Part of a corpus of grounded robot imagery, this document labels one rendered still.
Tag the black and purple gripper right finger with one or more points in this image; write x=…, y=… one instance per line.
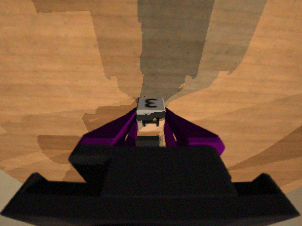
x=188, y=133

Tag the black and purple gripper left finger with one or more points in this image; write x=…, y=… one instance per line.
x=114, y=132

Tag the tan digit cube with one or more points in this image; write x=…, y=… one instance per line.
x=150, y=113

